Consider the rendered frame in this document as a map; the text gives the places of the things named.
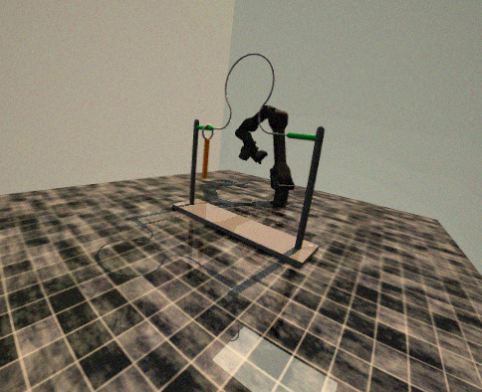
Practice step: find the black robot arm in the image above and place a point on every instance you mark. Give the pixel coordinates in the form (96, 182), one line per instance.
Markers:
(280, 174)

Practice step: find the orange rectangular bar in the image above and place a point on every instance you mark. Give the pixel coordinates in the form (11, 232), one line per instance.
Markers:
(205, 152)

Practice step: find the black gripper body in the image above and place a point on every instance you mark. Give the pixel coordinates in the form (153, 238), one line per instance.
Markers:
(259, 154)

